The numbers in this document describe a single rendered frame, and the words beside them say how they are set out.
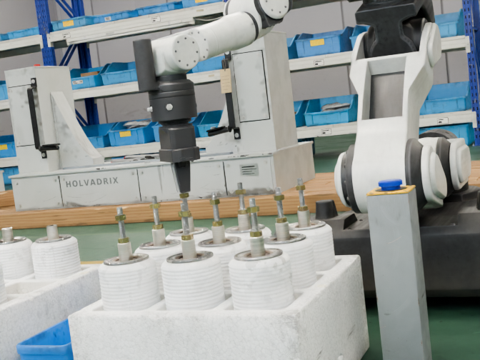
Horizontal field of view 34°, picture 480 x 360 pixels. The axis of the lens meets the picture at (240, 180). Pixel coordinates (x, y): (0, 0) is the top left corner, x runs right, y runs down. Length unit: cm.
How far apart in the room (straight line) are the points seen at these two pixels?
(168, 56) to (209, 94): 909
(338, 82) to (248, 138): 644
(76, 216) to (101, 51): 765
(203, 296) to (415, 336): 36
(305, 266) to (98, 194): 262
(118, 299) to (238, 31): 60
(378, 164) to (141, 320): 57
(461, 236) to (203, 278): 62
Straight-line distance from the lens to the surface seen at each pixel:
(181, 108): 145
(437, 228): 164
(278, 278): 117
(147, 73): 145
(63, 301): 157
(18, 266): 171
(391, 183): 130
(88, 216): 379
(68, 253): 164
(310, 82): 999
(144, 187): 368
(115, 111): 1125
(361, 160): 153
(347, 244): 168
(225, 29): 155
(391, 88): 168
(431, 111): 590
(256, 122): 347
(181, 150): 143
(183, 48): 144
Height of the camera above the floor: 48
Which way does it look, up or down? 5 degrees down
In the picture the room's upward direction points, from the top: 7 degrees counter-clockwise
